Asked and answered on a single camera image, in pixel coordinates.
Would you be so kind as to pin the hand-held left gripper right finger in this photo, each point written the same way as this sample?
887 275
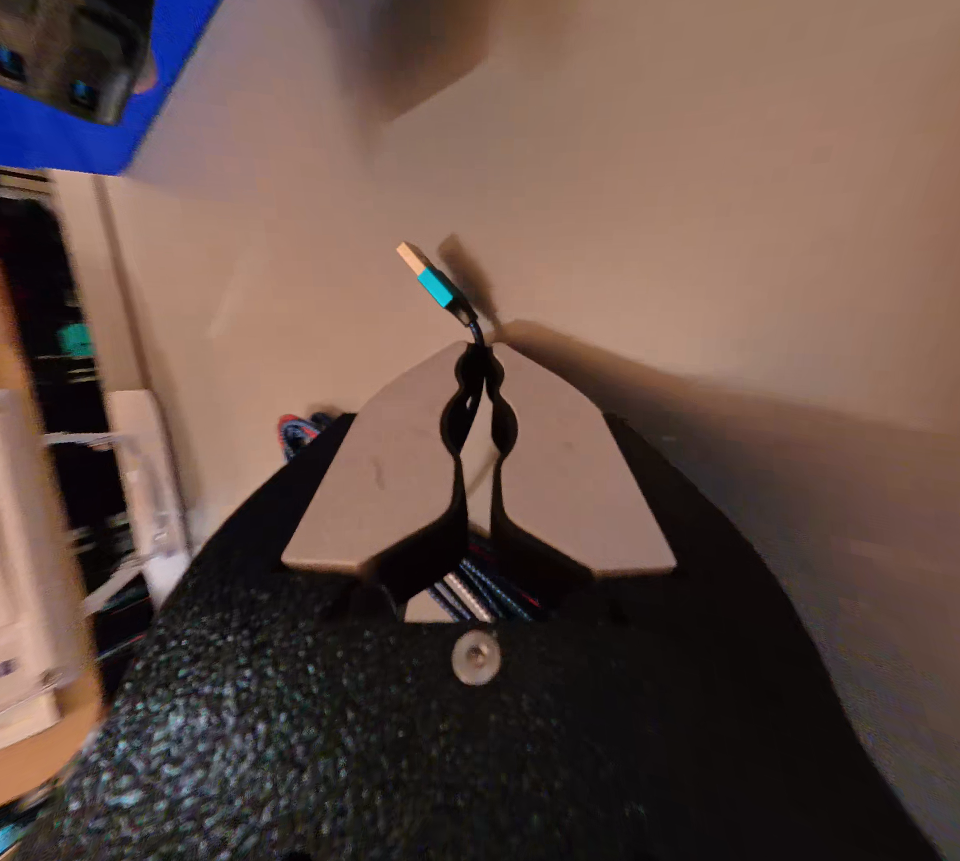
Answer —
570 486

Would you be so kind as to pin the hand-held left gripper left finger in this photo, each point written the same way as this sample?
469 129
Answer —
375 486

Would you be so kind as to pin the blue mat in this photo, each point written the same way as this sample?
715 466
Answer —
187 21

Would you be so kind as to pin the beige desk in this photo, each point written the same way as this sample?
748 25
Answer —
675 126

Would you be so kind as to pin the white plastic object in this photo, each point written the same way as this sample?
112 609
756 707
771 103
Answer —
146 471

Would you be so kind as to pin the small teal item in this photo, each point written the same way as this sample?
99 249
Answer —
75 341

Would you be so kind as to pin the brown cardboard box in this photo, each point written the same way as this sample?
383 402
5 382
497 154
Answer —
45 576

